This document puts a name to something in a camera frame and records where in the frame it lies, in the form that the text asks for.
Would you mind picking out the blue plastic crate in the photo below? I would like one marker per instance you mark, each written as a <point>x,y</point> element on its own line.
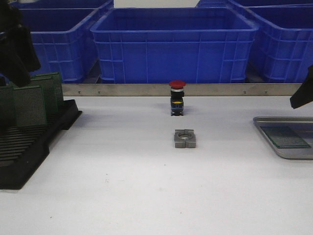
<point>283,47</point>
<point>159,45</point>

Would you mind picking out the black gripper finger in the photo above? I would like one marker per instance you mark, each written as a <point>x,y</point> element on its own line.
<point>304,94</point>

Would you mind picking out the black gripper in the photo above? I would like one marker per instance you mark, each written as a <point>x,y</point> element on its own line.
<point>12,66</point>

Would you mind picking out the red emergency stop button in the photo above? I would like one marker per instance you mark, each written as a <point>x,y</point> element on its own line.
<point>176,100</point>

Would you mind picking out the blue plastic crate right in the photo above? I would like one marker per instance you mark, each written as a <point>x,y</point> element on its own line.
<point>283,47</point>

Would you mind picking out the blue crate behind right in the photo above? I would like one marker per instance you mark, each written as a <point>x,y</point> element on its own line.
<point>252,3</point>

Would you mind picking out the silver metal tray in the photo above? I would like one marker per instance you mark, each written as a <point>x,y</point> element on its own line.
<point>303,126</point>

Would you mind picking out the grey metal clamp block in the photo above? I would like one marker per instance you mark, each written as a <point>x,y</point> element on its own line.
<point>185,138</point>

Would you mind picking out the black slotted board rack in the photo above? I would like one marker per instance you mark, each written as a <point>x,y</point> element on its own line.
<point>23,149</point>

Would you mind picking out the blue crate far left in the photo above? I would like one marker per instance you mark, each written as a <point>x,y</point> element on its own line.
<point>63,40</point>

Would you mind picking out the blue plastic crate centre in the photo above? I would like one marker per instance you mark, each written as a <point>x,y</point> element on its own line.
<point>159,45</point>

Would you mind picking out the blue crate rear centre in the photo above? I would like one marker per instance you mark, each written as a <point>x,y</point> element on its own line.
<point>64,4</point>

